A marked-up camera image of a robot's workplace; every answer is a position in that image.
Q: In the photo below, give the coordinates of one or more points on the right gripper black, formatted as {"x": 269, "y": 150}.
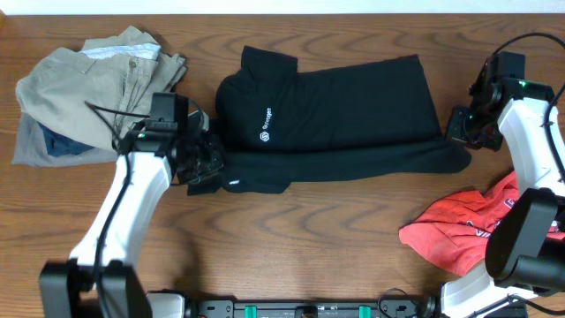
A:
{"x": 459, "y": 128}

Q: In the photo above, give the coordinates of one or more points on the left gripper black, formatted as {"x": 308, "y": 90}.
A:
{"x": 208, "y": 155}

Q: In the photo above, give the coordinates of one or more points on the black polo shirt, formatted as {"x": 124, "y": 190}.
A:
{"x": 279, "y": 126}

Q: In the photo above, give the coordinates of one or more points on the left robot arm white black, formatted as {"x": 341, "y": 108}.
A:
{"x": 99, "y": 279}

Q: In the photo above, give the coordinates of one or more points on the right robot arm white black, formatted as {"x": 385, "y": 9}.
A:
{"x": 521, "y": 262}

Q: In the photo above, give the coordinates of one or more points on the red printed t-shirt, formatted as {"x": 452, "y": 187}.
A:
{"x": 453, "y": 232}

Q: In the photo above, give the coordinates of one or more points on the folded khaki pants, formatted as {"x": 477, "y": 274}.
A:
{"x": 89, "y": 95}

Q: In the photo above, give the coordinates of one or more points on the folded navy garment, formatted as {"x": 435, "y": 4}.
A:
{"x": 59, "y": 145}

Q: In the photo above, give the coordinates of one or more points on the folded grey garment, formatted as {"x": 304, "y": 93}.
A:
{"x": 31, "y": 150}

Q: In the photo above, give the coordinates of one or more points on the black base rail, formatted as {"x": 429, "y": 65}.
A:
{"x": 393, "y": 304}

